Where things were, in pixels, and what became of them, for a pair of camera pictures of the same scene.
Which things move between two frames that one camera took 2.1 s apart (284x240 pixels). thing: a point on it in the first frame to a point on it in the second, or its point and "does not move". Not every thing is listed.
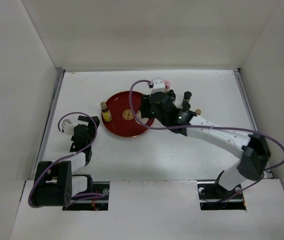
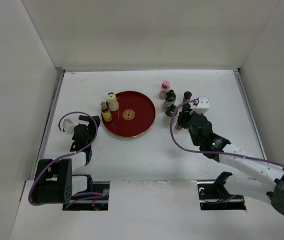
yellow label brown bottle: (106, 113) does not move
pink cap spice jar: (167, 84) does not move
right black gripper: (145, 106) to (191, 115)
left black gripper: (92, 128) does not move
